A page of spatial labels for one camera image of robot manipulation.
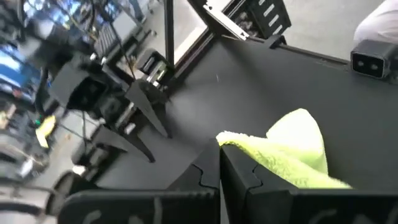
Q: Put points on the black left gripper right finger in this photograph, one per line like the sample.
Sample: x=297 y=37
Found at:
x=245 y=180

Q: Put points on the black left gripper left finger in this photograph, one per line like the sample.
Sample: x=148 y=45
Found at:
x=205 y=174

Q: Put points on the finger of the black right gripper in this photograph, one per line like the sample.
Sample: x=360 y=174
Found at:
x=124 y=143
x=149 y=102

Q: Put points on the lime green microfiber towel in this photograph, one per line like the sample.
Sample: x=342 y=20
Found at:
x=292 y=155

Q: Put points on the yellow tag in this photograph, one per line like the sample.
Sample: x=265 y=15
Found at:
x=46 y=127

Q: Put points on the black vented equipment box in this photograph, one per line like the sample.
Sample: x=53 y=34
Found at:
x=267 y=15

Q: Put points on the white rounded object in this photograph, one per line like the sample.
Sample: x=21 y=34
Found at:
x=379 y=21

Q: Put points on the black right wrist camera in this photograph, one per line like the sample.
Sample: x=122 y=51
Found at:
x=77 y=90

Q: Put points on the black aluminium table frame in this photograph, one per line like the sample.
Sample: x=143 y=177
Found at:
x=199 y=46

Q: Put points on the black table-level camera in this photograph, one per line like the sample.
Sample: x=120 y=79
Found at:
x=373 y=59

